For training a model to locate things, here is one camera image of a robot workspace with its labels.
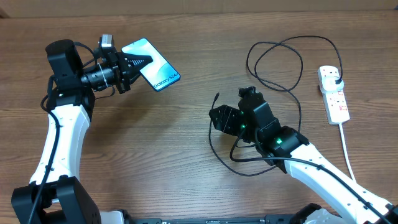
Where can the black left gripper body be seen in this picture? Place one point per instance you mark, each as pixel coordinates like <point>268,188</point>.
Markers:
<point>120,78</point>

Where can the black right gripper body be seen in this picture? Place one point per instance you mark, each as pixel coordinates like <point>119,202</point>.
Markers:
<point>234,124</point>

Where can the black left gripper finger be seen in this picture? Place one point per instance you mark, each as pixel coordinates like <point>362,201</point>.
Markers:
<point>135,63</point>
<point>133,77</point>

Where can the Samsung Galaxy smartphone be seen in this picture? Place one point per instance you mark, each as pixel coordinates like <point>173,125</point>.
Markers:
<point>160,73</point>

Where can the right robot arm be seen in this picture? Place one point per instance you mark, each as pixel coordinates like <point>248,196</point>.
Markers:
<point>285,148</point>

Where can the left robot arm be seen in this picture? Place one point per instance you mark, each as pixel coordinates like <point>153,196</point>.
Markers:
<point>54,193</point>

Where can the white charger plug adapter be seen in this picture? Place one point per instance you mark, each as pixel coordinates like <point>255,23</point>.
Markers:
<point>331,84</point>

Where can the white power strip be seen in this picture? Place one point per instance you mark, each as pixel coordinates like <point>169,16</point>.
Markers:
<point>335,103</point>

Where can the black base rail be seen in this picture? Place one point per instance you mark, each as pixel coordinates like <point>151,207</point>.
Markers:
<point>268,219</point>

